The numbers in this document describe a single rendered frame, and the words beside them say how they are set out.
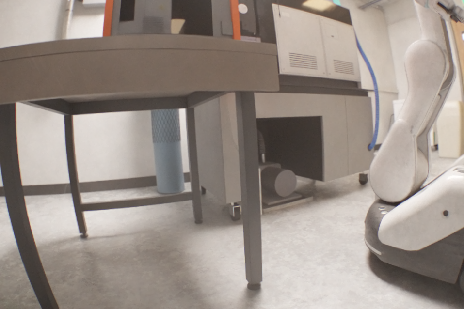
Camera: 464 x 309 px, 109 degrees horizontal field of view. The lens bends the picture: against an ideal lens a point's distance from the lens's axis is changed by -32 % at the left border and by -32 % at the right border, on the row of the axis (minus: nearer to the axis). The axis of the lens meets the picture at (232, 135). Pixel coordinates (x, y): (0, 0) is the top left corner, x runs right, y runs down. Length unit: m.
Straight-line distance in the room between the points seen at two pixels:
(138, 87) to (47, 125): 2.01
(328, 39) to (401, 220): 1.39
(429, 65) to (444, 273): 0.61
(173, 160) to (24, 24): 2.09
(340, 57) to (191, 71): 1.47
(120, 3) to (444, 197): 0.95
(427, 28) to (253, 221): 0.84
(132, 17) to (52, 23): 2.11
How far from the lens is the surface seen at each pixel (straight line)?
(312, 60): 1.66
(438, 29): 0.93
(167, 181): 1.99
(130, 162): 2.32
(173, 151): 1.97
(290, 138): 1.81
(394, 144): 0.89
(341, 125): 1.67
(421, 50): 0.87
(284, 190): 1.54
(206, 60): 0.54
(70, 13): 2.61
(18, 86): 0.56
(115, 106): 1.24
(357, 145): 1.80
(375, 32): 4.79
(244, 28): 1.43
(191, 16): 0.67
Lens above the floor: 0.51
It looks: 2 degrees down
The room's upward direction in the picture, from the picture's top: 4 degrees counter-clockwise
